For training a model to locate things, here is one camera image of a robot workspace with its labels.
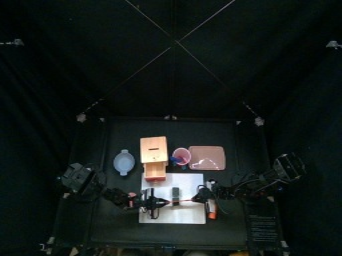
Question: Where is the red toy knife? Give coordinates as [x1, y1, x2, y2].
[164, 198, 198, 204]

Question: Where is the white cutting board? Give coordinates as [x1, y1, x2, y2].
[138, 172, 207, 225]

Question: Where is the pink square plate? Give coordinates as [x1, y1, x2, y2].
[187, 145, 227, 171]

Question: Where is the orange and white marker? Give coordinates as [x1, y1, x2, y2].
[206, 199, 219, 220]

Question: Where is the blue toy piece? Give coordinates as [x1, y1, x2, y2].
[170, 156, 190, 167]

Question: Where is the pink plastic cup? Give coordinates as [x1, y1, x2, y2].
[171, 147, 194, 167]

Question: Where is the wooden box with drawer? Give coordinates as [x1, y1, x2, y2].
[139, 135, 170, 183]

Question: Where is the black sheet with white text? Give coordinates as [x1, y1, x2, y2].
[246, 199, 283, 252]

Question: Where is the light blue bowl with handles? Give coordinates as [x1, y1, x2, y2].
[112, 149, 136, 177]

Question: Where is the thin white cord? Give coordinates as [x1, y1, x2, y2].
[124, 0, 261, 118]
[83, 0, 237, 114]

